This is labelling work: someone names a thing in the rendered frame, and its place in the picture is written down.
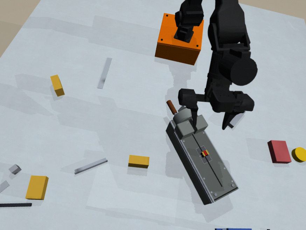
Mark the yellow rectangular block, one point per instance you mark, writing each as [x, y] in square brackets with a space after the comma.
[57, 85]
[37, 188]
[138, 161]

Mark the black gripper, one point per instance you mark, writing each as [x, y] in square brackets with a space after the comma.
[188, 98]

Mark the red rectangular block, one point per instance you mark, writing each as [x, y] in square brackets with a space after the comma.
[279, 152]

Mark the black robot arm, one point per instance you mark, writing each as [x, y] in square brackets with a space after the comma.
[229, 57]

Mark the yellow short cylinder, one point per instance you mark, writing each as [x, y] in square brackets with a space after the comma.
[299, 154]

